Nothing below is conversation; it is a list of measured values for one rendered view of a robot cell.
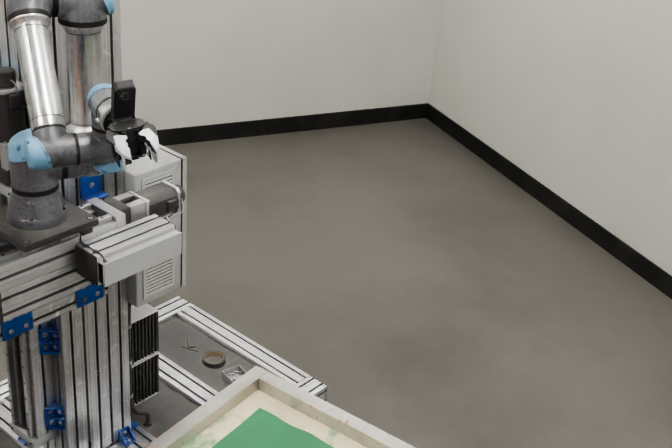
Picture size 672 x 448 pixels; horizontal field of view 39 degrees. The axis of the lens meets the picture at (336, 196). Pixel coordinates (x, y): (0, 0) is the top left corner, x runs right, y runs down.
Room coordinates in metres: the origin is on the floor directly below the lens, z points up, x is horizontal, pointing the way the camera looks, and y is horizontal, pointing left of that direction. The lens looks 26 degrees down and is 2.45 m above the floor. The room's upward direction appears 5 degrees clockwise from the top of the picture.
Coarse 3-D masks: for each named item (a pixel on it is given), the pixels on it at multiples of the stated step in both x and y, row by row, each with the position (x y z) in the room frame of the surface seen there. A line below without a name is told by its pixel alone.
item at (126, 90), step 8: (128, 80) 1.80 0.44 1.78; (112, 88) 1.78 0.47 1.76; (120, 88) 1.78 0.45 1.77; (128, 88) 1.79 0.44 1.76; (112, 96) 1.79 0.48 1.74; (120, 96) 1.78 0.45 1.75; (128, 96) 1.79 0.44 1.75; (112, 104) 1.80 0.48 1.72; (120, 104) 1.80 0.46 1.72; (128, 104) 1.81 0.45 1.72; (112, 112) 1.81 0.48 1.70; (120, 112) 1.81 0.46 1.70; (128, 112) 1.82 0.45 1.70; (112, 120) 1.82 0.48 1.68
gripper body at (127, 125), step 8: (104, 120) 1.84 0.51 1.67; (120, 120) 1.80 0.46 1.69; (128, 120) 1.80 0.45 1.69; (136, 120) 1.80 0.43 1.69; (104, 128) 1.84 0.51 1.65; (112, 128) 1.77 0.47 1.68; (120, 128) 1.77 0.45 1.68; (128, 128) 1.77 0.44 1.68; (136, 128) 1.77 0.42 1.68; (128, 136) 1.76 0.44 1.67; (136, 136) 1.77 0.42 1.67; (128, 144) 1.77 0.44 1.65; (136, 144) 1.77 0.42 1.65; (144, 144) 1.78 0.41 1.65; (112, 152) 1.80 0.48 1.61; (136, 152) 1.77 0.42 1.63; (144, 152) 1.77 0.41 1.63; (120, 160) 1.75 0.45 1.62; (128, 160) 1.76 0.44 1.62
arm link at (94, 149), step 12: (84, 132) 1.93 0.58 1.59; (96, 132) 1.92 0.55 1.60; (84, 144) 1.90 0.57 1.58; (96, 144) 1.91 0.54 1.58; (108, 144) 1.92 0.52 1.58; (84, 156) 1.89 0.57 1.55; (96, 156) 1.90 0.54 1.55; (108, 156) 1.91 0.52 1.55; (96, 168) 1.92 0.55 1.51; (108, 168) 1.92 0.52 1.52; (120, 168) 1.93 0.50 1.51
